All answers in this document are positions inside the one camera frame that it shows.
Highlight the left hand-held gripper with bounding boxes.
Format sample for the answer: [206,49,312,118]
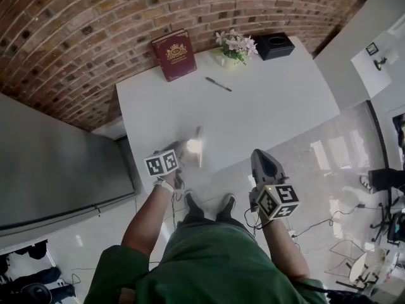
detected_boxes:
[144,141,192,184]

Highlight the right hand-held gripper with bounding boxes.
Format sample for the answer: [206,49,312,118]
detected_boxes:
[248,149,300,226]

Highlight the black shoulder bag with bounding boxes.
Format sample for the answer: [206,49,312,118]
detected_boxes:
[296,280,382,304]

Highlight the person's right forearm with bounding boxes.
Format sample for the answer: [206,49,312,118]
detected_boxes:
[258,220,310,282]

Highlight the person's left forearm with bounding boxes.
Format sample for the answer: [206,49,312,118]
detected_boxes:
[121,182,178,267]

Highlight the white wristband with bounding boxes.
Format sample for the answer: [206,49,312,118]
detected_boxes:
[153,179,176,191]

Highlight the person's left black shoe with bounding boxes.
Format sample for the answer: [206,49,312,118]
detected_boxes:
[183,191,205,217]

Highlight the person's dark trousers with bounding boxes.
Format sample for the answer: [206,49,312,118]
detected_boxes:
[176,212,251,236]

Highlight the black pen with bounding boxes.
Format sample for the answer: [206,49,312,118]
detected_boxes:
[204,76,233,92]

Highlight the red hardcover book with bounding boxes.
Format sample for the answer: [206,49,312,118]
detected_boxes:
[151,28,197,83]

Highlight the green shirt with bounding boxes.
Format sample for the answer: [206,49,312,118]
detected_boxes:
[91,223,328,304]

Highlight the potted white flowers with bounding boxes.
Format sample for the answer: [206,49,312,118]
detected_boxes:
[215,28,259,70]

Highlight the grey refrigerator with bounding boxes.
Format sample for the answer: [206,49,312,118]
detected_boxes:
[0,93,139,236]

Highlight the black tissue box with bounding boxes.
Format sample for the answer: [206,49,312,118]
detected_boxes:
[254,33,296,62]

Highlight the black office chair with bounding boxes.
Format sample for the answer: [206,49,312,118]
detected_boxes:
[369,187,405,244]

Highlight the white round fan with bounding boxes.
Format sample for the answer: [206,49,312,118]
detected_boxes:
[349,248,390,285]

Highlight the small table lamp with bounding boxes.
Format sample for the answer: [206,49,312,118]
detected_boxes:
[373,51,400,73]

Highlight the black gear on rack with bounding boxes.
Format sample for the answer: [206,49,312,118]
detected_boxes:
[0,239,77,304]

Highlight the black floor cable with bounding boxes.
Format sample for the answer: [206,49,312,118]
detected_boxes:
[292,201,385,239]

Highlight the white wire rack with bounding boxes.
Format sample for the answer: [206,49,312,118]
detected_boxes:
[328,238,365,274]

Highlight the white wall cabinet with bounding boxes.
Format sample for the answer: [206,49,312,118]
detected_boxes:
[312,0,405,111]

